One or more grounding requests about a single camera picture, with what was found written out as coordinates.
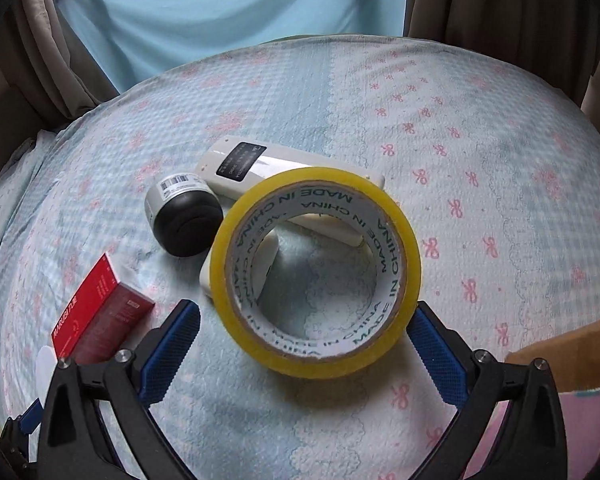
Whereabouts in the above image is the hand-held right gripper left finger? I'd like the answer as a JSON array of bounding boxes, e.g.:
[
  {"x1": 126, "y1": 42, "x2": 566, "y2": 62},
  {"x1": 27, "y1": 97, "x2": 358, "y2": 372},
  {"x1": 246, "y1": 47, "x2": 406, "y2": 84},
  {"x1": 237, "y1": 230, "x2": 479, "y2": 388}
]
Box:
[{"x1": 36, "y1": 299, "x2": 202, "y2": 480}]

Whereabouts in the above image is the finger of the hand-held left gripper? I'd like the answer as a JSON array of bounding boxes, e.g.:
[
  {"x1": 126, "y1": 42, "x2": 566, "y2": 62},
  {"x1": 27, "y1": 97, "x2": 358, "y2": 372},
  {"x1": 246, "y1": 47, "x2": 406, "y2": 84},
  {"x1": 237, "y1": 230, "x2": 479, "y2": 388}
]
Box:
[{"x1": 0, "y1": 399, "x2": 45, "y2": 456}]

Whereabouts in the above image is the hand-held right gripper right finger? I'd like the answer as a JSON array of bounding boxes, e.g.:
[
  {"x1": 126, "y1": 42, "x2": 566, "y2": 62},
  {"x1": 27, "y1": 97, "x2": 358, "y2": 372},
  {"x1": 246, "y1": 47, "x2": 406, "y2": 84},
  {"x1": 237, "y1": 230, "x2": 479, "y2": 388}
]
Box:
[{"x1": 407, "y1": 301, "x2": 568, "y2": 480}]

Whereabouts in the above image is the yellow tape roll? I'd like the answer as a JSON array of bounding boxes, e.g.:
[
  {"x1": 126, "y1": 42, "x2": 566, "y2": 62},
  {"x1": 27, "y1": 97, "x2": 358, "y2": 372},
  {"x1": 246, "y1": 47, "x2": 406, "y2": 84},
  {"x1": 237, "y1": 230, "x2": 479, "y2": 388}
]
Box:
[{"x1": 210, "y1": 166, "x2": 423, "y2": 378}]

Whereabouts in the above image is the pink-covered cardboard box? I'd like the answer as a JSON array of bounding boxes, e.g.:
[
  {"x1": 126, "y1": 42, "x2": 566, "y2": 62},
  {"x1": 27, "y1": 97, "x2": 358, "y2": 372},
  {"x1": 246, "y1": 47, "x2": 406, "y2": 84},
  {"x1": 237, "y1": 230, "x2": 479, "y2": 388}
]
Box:
[{"x1": 485, "y1": 317, "x2": 600, "y2": 480}]

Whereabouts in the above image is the white round lid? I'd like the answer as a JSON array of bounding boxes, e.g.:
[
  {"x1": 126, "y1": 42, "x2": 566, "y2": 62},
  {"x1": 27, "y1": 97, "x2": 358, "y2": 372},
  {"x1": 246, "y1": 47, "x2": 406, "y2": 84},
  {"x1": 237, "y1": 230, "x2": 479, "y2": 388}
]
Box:
[{"x1": 36, "y1": 345, "x2": 61, "y2": 396}]

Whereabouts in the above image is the red carton box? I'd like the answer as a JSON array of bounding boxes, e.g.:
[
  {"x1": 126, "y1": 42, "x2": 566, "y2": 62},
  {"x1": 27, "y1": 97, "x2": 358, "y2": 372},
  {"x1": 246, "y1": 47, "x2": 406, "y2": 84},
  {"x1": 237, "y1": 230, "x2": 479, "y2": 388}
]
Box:
[{"x1": 51, "y1": 252, "x2": 157, "y2": 365}]

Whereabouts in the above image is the grey cylinder with black cap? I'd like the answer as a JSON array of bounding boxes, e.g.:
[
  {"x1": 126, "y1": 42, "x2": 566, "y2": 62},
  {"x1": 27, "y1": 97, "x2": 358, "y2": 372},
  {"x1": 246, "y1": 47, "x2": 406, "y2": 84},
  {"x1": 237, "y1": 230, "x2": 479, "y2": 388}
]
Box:
[{"x1": 144, "y1": 172, "x2": 225, "y2": 258}]

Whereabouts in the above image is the white rounded charger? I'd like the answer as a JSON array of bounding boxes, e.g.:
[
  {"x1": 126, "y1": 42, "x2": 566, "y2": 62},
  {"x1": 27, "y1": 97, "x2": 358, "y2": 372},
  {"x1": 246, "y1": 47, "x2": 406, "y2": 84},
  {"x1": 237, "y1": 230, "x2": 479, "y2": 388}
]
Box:
[{"x1": 199, "y1": 234, "x2": 280, "y2": 306}]

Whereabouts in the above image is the white remote control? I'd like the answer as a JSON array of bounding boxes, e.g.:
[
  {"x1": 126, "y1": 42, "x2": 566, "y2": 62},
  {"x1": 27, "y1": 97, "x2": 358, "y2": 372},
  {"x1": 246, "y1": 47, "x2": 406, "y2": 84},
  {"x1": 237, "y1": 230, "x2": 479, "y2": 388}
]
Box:
[{"x1": 195, "y1": 136, "x2": 385, "y2": 247}]

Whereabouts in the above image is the light blue hanging cloth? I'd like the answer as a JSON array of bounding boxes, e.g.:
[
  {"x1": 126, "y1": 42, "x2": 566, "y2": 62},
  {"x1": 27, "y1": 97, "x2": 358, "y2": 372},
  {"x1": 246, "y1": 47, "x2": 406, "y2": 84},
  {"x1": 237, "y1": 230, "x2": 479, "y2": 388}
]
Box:
[{"x1": 55, "y1": 0, "x2": 421, "y2": 93}]

